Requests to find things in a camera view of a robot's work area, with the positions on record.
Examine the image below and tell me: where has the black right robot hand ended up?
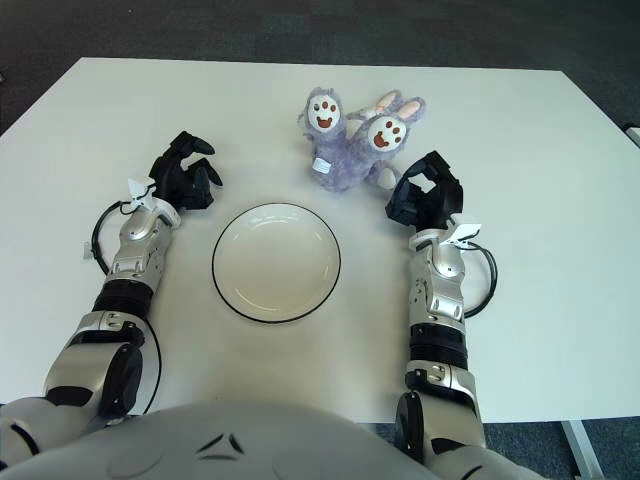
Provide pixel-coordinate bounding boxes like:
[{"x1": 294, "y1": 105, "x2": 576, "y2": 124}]
[{"x1": 384, "y1": 150, "x2": 466, "y2": 232}]

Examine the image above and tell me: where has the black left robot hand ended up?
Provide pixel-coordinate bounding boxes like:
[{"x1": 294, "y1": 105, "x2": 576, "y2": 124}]
[{"x1": 148, "y1": 130, "x2": 225, "y2": 211}]

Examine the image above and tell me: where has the purple plush bunny doll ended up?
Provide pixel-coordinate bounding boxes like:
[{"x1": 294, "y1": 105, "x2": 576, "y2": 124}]
[{"x1": 297, "y1": 87, "x2": 429, "y2": 194}]

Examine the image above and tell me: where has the white plate with black rim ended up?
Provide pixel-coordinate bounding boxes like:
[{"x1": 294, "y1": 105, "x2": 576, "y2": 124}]
[{"x1": 211, "y1": 201, "x2": 343, "y2": 324}]

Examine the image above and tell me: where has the white left wrist connector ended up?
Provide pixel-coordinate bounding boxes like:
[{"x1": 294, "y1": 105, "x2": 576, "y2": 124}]
[{"x1": 127, "y1": 177, "x2": 156, "y2": 209}]

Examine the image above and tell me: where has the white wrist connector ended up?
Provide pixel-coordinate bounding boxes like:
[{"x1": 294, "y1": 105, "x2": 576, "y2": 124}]
[
  {"x1": 127, "y1": 177, "x2": 156, "y2": 209},
  {"x1": 449, "y1": 222, "x2": 482, "y2": 249}
]

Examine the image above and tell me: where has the white right wrist connector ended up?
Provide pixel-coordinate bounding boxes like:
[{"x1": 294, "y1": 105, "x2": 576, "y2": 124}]
[{"x1": 449, "y1": 222, "x2": 482, "y2": 249}]

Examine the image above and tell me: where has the grey robot torso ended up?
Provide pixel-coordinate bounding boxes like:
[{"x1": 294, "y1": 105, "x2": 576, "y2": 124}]
[{"x1": 9, "y1": 402, "x2": 436, "y2": 480}]

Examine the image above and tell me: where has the white table leg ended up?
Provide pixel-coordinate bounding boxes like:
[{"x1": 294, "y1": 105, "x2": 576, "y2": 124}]
[{"x1": 559, "y1": 419, "x2": 609, "y2": 480}]

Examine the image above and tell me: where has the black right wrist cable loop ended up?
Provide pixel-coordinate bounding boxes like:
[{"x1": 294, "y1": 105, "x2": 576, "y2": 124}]
[{"x1": 464, "y1": 239, "x2": 499, "y2": 319}]

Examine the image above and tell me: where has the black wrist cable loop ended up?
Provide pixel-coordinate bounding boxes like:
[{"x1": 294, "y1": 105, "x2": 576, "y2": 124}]
[
  {"x1": 91, "y1": 198, "x2": 151, "y2": 276},
  {"x1": 464, "y1": 239, "x2": 499, "y2": 319}
]

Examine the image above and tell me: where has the black left wrist cable loop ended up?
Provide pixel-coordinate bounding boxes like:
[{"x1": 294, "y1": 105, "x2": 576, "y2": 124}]
[{"x1": 91, "y1": 198, "x2": 151, "y2": 276}]

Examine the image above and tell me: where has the thin black left elbow cable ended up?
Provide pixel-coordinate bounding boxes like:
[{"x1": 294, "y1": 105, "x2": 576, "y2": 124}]
[{"x1": 147, "y1": 324, "x2": 164, "y2": 416}]

